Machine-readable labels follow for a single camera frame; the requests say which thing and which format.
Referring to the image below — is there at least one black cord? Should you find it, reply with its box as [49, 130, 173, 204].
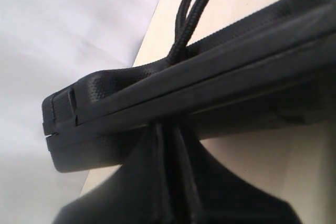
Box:
[165, 0, 226, 65]

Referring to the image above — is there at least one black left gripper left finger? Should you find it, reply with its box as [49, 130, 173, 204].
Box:
[54, 124, 171, 224]

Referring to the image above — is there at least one black plastic case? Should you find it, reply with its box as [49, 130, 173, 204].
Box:
[42, 0, 335, 173]

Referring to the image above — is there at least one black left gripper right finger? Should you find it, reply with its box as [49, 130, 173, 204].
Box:
[172, 126, 297, 223]

